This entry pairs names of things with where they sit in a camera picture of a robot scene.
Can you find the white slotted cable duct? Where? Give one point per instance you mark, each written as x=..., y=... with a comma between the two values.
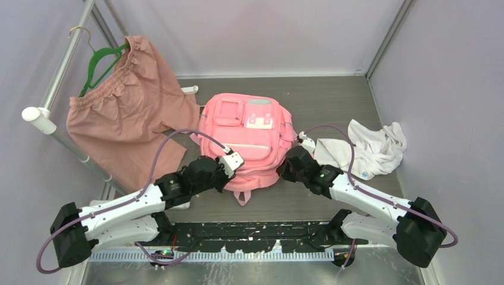
x=276, y=255

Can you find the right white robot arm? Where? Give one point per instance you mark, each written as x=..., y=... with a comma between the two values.
x=413, y=228

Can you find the white clothes rack stand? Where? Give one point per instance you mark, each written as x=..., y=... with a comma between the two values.
x=101, y=65

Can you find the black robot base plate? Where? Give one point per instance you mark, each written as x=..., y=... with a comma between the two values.
x=250, y=237

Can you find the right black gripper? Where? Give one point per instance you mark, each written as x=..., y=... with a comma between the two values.
x=283, y=170

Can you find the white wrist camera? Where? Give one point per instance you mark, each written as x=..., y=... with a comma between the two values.
x=231, y=161
x=306, y=142

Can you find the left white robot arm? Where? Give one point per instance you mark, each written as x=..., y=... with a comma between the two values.
x=76, y=233

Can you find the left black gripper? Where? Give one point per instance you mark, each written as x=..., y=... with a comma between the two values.
x=225, y=179

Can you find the pink shorts on hanger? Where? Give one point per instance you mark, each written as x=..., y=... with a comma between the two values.
x=121, y=124

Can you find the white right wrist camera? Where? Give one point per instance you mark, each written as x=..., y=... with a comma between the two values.
x=306, y=142

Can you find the pink student backpack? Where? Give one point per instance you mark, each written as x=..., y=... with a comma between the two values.
x=258, y=128

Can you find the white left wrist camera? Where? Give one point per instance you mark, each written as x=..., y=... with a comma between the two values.
x=231, y=161

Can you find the white crumpled cloth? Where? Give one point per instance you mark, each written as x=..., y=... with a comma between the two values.
x=376, y=152

